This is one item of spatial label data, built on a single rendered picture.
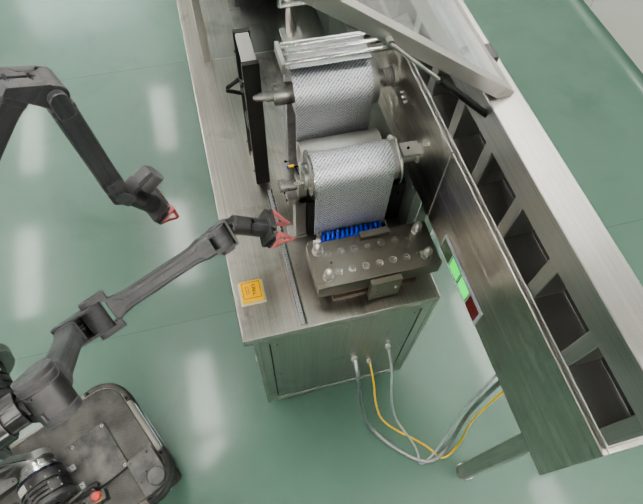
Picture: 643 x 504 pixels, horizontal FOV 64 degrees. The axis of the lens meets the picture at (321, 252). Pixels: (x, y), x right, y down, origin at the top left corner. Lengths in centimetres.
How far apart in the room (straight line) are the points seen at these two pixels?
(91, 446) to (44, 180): 167
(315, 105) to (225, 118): 68
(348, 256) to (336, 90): 50
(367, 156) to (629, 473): 195
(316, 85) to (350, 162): 25
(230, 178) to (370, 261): 65
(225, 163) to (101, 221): 127
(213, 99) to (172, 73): 157
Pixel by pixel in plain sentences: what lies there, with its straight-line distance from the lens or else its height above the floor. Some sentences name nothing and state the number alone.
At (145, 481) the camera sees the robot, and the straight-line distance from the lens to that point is 224.
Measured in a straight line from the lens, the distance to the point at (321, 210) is 155.
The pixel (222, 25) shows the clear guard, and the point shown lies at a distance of 232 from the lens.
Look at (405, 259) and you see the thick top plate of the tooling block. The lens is 163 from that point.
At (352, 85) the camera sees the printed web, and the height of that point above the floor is 138.
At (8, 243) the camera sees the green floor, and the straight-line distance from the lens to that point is 324.
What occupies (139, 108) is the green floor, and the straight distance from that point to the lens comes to 360.
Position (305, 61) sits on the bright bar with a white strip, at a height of 145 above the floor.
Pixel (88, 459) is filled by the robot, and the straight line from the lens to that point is 235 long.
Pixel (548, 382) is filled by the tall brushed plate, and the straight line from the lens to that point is 121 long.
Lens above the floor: 243
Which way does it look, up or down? 60 degrees down
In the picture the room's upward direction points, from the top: 3 degrees clockwise
